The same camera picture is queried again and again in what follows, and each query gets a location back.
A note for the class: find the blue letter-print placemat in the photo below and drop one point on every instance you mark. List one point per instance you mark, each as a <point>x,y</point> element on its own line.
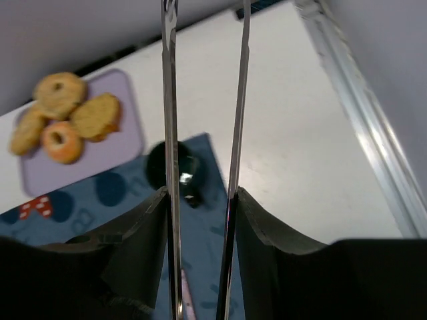
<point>89,203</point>

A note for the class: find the orange sugared doughnut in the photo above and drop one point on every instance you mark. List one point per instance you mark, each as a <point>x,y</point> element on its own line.
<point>61,142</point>

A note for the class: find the lilac plastic tray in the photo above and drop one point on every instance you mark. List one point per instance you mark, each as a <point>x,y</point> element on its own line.
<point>40,174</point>

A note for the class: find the speckled bagel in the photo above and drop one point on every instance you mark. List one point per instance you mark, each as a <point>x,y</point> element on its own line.
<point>59,94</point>

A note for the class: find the dark green mug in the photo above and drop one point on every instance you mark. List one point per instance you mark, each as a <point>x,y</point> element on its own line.
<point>191,172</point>

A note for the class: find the small oval bread roll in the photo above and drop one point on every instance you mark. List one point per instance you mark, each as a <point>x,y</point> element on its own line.
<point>27,133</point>

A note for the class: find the aluminium table frame rail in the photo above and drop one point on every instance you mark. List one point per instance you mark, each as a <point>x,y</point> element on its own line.
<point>372,129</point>

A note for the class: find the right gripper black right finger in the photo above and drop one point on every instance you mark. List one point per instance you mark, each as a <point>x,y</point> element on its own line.
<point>288,275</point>

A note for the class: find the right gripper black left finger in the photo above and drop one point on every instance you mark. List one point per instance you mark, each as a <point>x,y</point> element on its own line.
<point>110,272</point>

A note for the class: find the silver metal tongs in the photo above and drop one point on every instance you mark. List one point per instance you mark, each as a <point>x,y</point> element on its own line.
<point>168,31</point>

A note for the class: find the golden bread slice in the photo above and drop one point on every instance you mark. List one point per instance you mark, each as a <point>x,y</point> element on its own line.
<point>97,118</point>

